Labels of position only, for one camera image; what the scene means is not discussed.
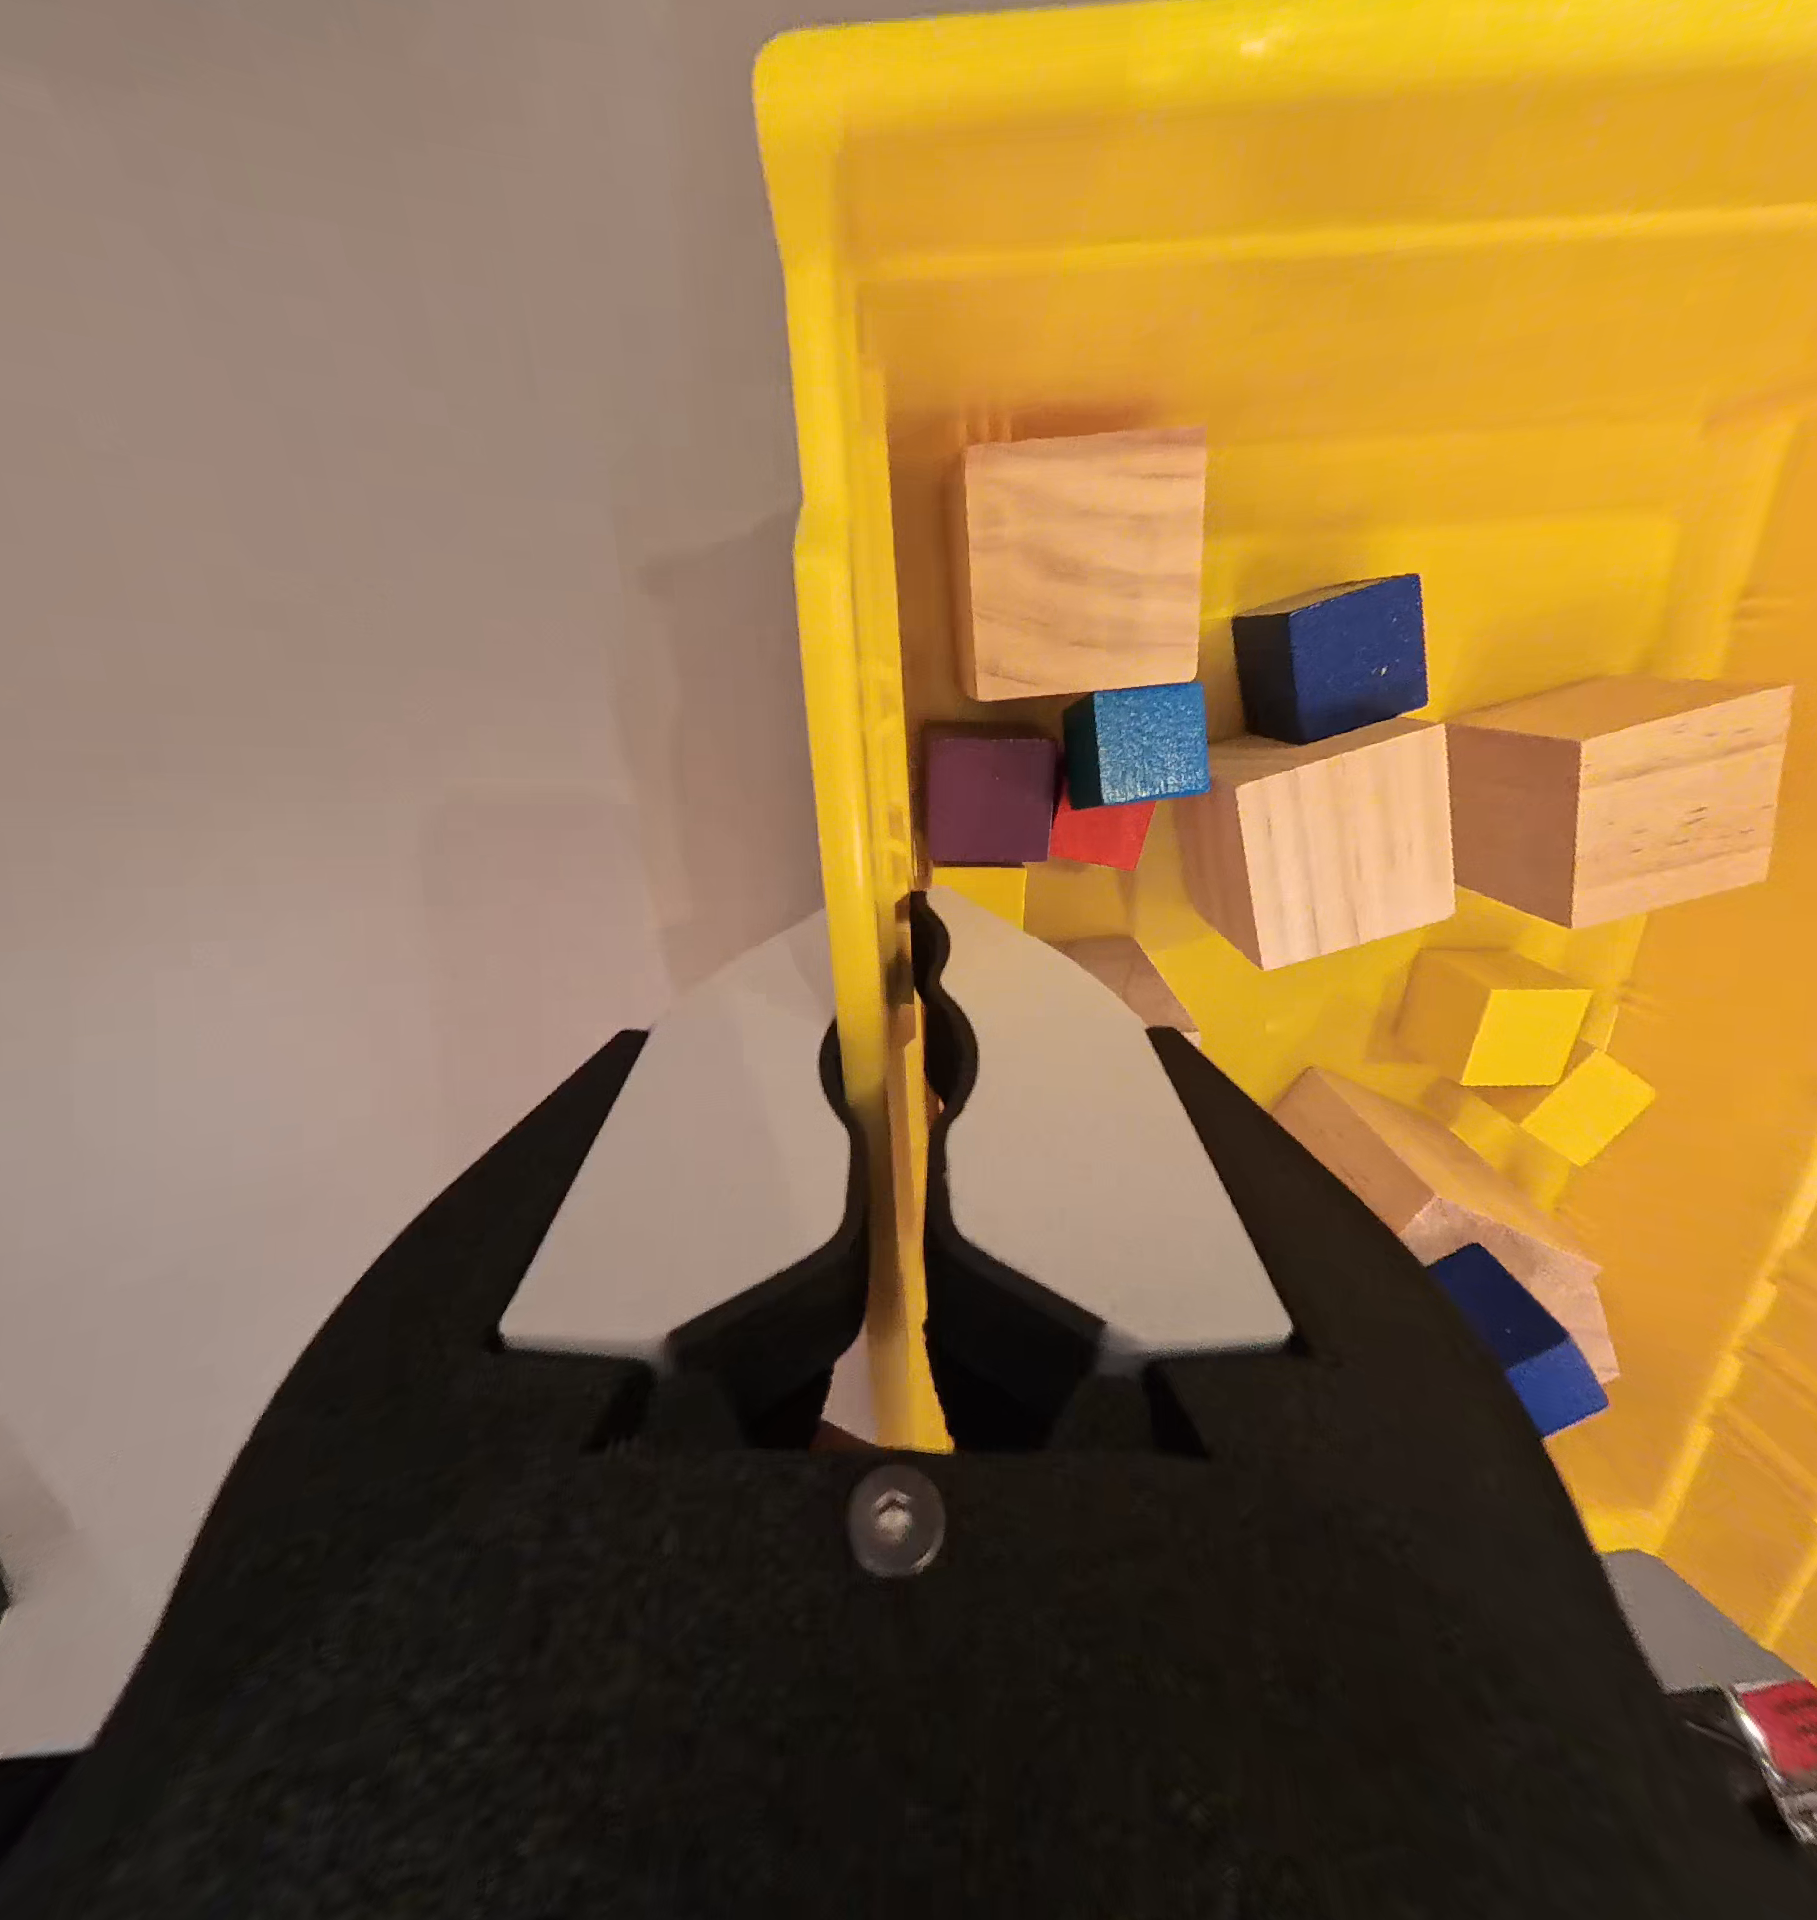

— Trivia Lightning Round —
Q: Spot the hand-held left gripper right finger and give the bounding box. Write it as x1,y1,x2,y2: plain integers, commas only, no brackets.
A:
906,890,1297,1373

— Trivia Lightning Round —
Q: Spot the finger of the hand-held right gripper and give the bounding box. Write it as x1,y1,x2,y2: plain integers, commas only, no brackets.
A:
1602,1553,1798,1699

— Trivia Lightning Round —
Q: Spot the yellow plastic bin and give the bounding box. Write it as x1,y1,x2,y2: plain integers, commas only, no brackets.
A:
751,0,1817,1652

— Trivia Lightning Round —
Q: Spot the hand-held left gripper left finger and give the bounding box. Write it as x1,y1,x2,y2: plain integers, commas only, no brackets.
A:
496,910,870,1370

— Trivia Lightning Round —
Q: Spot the pile of wooden cubes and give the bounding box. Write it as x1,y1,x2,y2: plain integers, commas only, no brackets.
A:
922,427,1794,1442

